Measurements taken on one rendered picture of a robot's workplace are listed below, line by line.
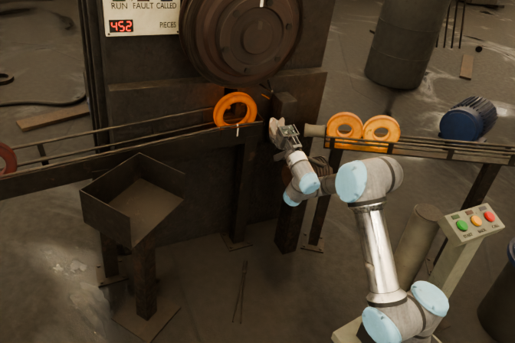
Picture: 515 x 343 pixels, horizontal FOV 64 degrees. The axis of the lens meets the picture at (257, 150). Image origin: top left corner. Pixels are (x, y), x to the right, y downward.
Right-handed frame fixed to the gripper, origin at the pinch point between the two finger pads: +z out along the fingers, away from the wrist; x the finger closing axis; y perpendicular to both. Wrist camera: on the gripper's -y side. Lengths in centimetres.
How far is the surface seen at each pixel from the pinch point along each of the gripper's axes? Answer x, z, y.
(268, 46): 8.1, 7.7, 32.6
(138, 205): 59, -21, -9
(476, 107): -203, 30, -55
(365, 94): -182, 109, -114
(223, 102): 18.8, 10.0, 3.5
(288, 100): -10.5, 8.0, 2.6
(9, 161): 96, 6, -9
